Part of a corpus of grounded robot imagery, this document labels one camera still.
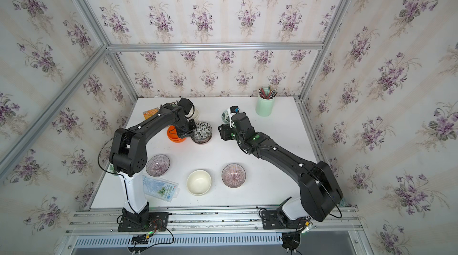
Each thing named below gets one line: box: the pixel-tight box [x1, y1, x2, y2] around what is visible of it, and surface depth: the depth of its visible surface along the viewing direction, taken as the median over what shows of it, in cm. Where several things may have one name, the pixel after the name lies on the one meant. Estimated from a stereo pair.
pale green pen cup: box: [255, 85, 278, 117], surface depth 107 cm
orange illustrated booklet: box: [142, 107, 160, 120], surface depth 112 cm
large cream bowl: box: [186, 169, 212, 197], surface depth 83 cm
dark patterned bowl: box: [191, 121, 213, 144], surface depth 98 cm
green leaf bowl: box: [221, 108, 231, 124], surface depth 109 cm
